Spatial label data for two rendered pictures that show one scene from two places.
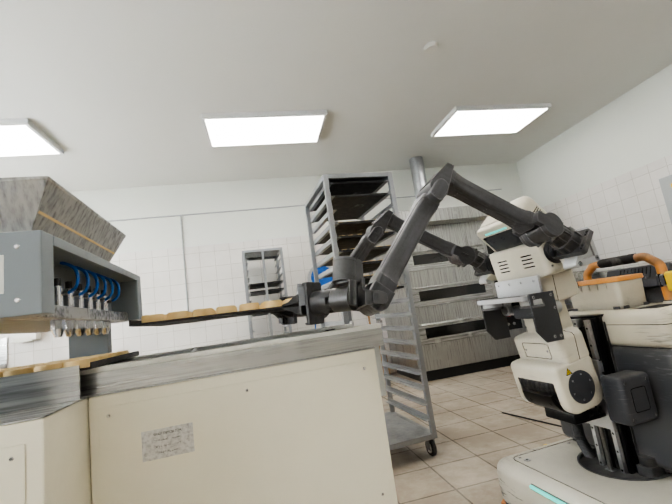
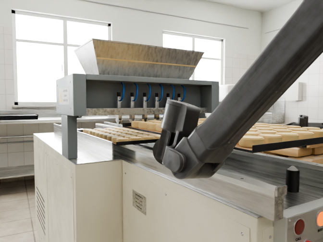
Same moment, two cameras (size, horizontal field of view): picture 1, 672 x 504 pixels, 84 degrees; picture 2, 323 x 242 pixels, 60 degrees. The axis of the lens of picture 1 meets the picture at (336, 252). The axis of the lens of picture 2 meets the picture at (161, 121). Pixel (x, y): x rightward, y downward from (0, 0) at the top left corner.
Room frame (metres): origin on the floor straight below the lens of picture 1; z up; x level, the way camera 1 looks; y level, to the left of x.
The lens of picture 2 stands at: (0.72, -0.54, 1.07)
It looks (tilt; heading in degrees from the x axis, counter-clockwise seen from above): 3 degrees down; 74
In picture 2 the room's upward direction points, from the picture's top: straight up
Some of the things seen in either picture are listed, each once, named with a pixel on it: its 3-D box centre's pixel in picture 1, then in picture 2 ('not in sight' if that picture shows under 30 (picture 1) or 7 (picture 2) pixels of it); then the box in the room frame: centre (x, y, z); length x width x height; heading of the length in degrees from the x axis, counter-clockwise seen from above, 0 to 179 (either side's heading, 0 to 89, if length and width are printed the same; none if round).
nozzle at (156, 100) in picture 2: (95, 302); (158, 102); (1.06, 0.69, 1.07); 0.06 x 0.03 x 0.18; 105
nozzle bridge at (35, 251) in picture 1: (39, 330); (140, 115); (0.99, 0.80, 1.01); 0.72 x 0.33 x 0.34; 15
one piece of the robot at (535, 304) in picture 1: (518, 309); not in sight; (1.38, -0.62, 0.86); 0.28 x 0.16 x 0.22; 16
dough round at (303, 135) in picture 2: not in sight; (302, 136); (1.23, 0.02, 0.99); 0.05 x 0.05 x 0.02
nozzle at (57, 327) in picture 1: (65, 297); (120, 102); (0.88, 0.64, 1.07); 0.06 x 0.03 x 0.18; 105
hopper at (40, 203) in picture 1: (38, 241); (140, 66); (0.99, 0.80, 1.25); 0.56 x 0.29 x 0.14; 15
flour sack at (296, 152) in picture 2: not in sight; (284, 149); (3.89, 3.24, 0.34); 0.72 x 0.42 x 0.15; 106
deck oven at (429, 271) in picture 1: (448, 291); not in sight; (5.09, -1.41, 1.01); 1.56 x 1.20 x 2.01; 102
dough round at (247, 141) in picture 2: not in sight; (251, 141); (1.06, -0.03, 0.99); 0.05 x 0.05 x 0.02
